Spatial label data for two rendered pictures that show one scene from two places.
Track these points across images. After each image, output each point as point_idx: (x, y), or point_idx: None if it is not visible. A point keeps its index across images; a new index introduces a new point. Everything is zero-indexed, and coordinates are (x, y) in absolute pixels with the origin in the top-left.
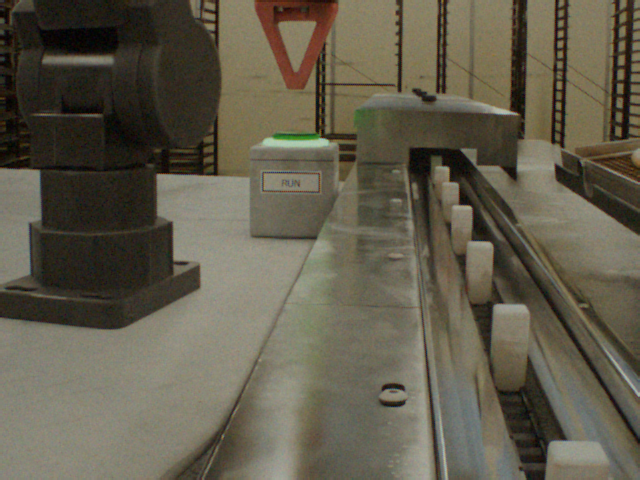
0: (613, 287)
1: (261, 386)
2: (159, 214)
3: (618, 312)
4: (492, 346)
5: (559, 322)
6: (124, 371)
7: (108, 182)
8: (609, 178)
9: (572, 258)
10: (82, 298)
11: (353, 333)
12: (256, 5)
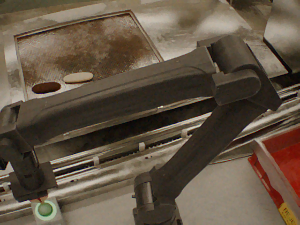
0: (89, 141)
1: None
2: None
3: (111, 138)
4: (185, 135)
5: (163, 133)
6: (192, 188)
7: None
8: (93, 126)
9: (59, 152)
10: (177, 207)
11: None
12: (47, 195)
